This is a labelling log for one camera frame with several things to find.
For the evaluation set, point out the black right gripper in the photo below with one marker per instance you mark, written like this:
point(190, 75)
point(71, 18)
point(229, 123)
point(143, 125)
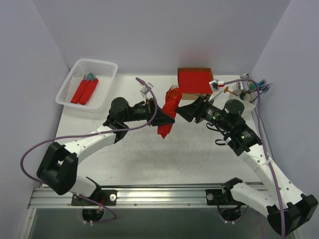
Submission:
point(199, 109)

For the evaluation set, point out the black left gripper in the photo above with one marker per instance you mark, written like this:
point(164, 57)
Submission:
point(152, 113)

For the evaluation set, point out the red paper napkin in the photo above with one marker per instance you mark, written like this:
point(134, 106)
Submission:
point(169, 109)

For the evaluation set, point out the white plastic basket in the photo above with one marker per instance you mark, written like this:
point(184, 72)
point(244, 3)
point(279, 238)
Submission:
point(105, 72)

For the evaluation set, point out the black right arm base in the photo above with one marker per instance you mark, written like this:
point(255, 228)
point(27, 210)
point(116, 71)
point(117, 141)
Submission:
point(229, 210)

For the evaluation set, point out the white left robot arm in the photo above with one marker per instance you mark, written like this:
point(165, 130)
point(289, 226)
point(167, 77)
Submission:
point(59, 166)

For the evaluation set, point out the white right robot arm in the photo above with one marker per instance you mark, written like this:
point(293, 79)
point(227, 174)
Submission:
point(285, 206)

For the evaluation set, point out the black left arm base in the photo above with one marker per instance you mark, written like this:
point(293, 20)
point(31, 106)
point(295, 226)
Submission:
point(95, 209)

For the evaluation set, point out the red napkin stack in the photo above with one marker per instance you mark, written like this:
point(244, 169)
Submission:
point(195, 82)

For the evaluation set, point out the red rolled napkin left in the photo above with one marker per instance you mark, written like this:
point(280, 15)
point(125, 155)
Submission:
point(79, 92)

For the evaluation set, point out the brown cardboard box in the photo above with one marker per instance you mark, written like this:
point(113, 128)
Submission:
point(186, 96)

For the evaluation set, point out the silver metal fork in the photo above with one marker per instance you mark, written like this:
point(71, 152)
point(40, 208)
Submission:
point(240, 92)

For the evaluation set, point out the white utensil holder cup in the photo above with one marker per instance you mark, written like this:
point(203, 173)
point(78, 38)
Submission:
point(246, 101)

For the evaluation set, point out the teal spoon in cup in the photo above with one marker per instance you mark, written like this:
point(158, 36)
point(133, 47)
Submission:
point(252, 86)

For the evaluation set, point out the blue plastic fork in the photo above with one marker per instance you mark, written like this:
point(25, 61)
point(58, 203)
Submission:
point(263, 87)

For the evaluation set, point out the teal spoon in basket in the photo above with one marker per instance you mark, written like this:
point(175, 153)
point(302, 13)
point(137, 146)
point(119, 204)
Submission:
point(91, 77)

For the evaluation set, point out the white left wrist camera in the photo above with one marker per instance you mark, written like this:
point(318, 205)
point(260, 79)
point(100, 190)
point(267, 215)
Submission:
point(145, 89)

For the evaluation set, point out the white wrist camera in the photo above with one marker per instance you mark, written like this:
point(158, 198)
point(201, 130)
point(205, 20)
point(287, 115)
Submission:
point(145, 89)
point(217, 88)

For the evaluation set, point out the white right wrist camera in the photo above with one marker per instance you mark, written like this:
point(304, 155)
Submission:
point(217, 88)

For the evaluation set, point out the aluminium rail frame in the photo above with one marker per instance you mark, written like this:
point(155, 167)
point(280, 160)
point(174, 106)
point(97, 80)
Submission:
point(156, 196)

